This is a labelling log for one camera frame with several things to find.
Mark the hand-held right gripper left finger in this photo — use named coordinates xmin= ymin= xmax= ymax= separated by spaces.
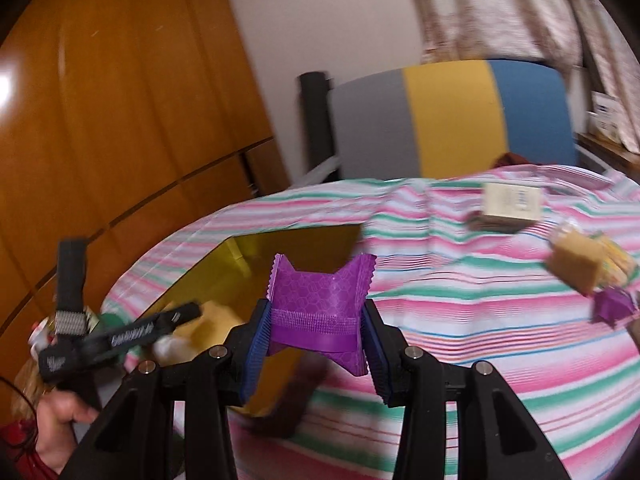
xmin=60 ymin=297 xmax=273 ymax=480

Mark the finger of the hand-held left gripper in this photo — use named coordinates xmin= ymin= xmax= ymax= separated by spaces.
xmin=149 ymin=302 xmax=203 ymax=335

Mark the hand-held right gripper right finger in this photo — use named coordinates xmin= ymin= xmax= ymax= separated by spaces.
xmin=360 ymin=300 xmax=571 ymax=480

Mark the purple snack packet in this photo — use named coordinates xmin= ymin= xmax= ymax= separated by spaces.
xmin=265 ymin=252 xmax=378 ymax=377
xmin=592 ymin=287 xmax=638 ymax=329

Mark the gold lined gift box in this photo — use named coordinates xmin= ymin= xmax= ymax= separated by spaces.
xmin=152 ymin=224 xmax=364 ymax=438

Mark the puffed rice snack packet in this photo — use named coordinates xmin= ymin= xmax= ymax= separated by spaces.
xmin=545 ymin=232 xmax=608 ymax=296
xmin=595 ymin=232 xmax=639 ymax=286

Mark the person's left forearm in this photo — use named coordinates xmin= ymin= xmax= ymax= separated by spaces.
xmin=0 ymin=420 xmax=58 ymax=480

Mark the person's left hand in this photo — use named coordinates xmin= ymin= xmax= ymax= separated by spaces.
xmin=36 ymin=389 xmax=101 ymax=473

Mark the white packet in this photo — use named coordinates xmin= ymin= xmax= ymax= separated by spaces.
xmin=152 ymin=337 xmax=193 ymax=365

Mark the yellow packet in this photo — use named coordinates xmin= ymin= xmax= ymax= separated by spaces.
xmin=172 ymin=300 xmax=246 ymax=356

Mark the striped tablecloth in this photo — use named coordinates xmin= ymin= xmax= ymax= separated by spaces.
xmin=100 ymin=162 xmax=640 ymax=480

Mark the beige carton box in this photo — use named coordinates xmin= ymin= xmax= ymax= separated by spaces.
xmin=467 ymin=182 xmax=546 ymax=233

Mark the wooden wardrobe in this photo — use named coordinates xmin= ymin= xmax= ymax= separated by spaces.
xmin=0 ymin=0 xmax=291 ymax=386

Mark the dark red cloth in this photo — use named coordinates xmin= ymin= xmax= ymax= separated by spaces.
xmin=492 ymin=151 xmax=538 ymax=170

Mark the grey yellow blue chair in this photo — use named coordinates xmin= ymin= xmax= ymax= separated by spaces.
xmin=299 ymin=59 xmax=578 ymax=183

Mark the wooden desk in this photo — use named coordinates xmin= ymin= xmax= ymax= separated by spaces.
xmin=575 ymin=132 xmax=640 ymax=181

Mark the white carton box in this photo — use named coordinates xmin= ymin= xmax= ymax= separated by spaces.
xmin=590 ymin=91 xmax=624 ymax=141

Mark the floral curtain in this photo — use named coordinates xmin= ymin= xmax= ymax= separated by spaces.
xmin=397 ymin=0 xmax=640 ymax=156

